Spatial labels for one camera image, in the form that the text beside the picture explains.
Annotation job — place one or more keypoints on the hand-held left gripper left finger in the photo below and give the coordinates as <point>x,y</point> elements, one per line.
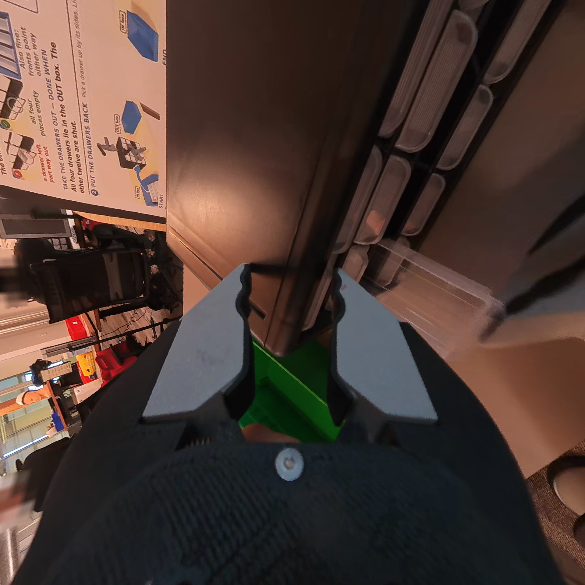
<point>201,361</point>

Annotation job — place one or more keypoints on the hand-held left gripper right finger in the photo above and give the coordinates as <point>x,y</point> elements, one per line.
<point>379,365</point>

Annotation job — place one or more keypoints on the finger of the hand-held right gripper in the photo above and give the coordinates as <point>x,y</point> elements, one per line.
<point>548,269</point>

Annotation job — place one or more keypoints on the clear plastic drawer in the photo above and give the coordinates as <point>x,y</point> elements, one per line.
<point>434,292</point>

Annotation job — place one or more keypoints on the rows of clear drawers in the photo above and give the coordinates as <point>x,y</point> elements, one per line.
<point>438,82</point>

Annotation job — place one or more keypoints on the black drawer cabinet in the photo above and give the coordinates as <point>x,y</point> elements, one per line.
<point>274,137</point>

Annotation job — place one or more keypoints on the red container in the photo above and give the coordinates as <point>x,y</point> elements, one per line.
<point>114,363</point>

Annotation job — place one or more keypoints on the green plastic bin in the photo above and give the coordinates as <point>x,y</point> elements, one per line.
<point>292,393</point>

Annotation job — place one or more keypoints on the yellow box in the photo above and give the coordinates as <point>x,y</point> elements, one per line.
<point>87,365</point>

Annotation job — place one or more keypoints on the red crate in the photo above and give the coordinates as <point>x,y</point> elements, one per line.
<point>80,328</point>

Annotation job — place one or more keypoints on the black office chair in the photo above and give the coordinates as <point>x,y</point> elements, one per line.
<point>91,283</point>

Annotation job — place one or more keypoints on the printed instruction poster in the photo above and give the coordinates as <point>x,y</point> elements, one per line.
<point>68,91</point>

